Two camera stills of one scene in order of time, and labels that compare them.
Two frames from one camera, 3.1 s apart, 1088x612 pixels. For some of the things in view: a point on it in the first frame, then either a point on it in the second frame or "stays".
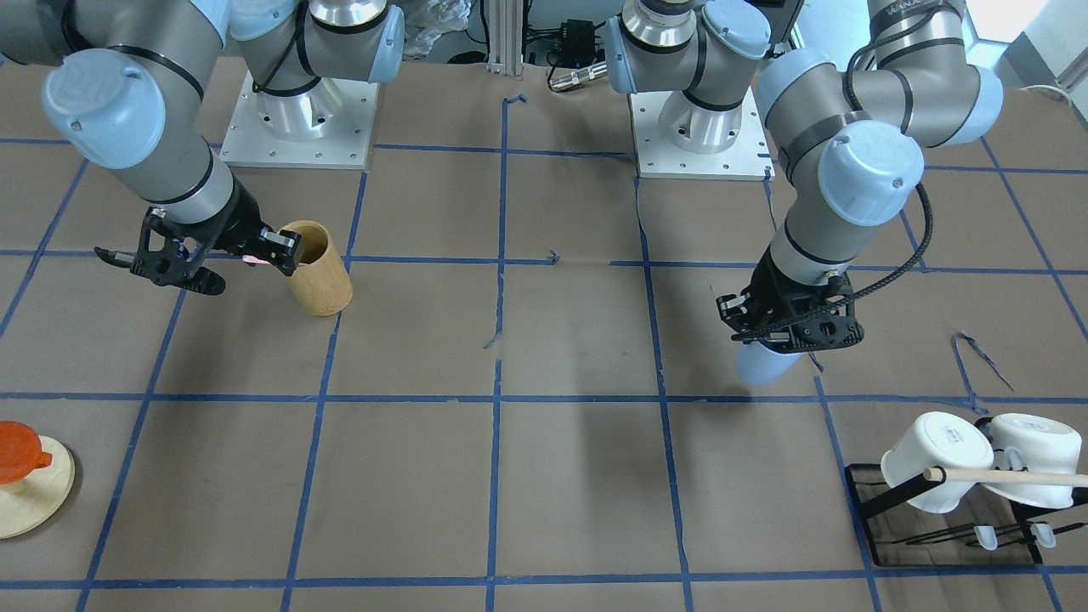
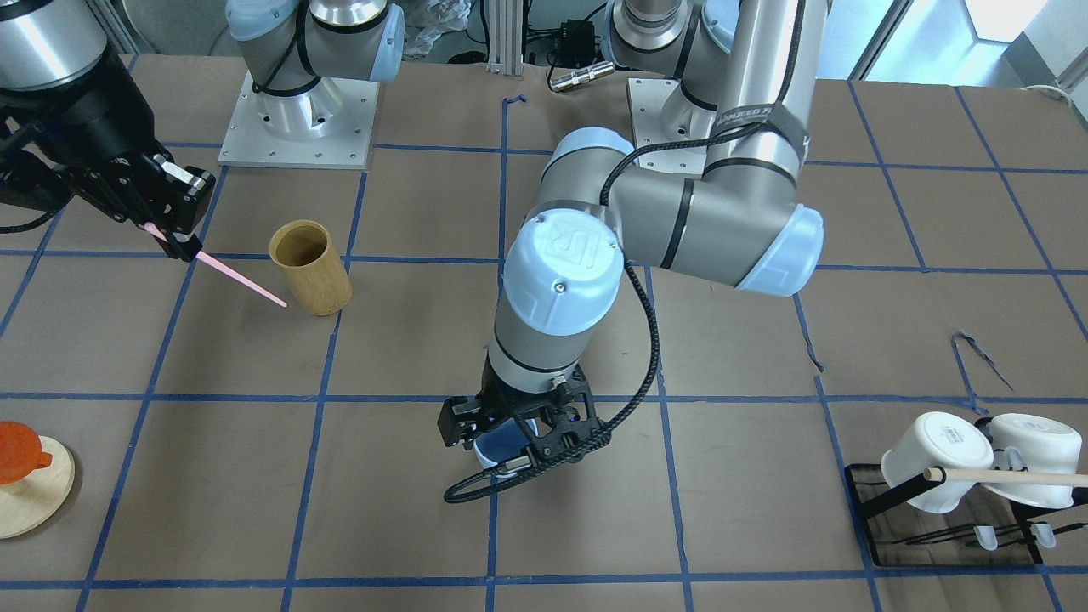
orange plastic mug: (20, 451) stays
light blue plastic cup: (760, 365) to (500, 444)
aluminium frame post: (505, 37) stays
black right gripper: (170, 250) to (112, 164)
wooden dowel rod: (937, 473) stays
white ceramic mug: (937, 439) stays
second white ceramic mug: (1045, 445) stays
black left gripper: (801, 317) to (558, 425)
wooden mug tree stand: (29, 502) stays
